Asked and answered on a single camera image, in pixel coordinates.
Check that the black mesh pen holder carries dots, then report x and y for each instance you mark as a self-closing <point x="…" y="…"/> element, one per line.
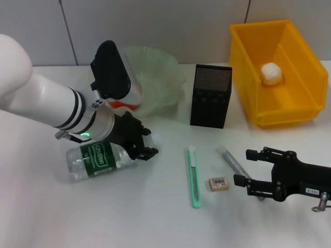
<point x="210" y="103"/>

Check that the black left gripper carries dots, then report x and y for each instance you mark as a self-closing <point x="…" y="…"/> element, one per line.
<point x="126" y="131"/>

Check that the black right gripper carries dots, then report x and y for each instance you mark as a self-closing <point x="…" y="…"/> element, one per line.
<point x="305" y="178"/>

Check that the clear water bottle green label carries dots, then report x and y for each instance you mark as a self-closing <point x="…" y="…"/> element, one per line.
<point x="98" y="160"/>

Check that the green translucent fruit plate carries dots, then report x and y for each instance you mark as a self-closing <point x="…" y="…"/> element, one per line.
<point x="160" y="77"/>

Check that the yellow plastic bin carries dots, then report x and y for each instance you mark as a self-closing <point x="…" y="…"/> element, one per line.
<point x="294" y="103"/>

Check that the silver pen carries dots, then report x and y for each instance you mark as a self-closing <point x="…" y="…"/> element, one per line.
<point x="232" y="161"/>

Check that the white paper ball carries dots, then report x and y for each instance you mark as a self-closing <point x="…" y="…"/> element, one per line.
<point x="271" y="73"/>

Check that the beige eraser with barcode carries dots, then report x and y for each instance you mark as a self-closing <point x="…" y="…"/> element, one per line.
<point x="218" y="184"/>

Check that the green utility knife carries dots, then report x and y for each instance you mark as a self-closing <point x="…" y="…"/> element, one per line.
<point x="194" y="178"/>

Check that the left wrist silver camera housing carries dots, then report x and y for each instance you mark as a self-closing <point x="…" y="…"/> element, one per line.
<point x="111" y="69"/>

